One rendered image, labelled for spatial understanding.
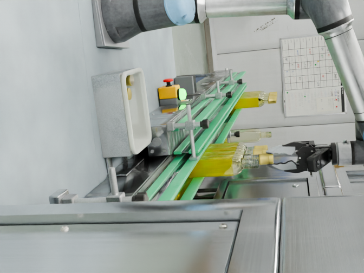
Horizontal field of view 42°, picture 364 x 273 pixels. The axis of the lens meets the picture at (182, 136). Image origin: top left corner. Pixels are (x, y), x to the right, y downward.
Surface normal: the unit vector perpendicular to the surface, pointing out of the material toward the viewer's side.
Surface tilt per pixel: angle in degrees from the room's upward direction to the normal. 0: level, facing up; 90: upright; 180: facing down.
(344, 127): 90
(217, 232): 90
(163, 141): 90
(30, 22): 0
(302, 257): 90
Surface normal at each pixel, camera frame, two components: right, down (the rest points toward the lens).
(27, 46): 0.97, -0.06
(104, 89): -0.22, 0.22
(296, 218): -0.11, -0.97
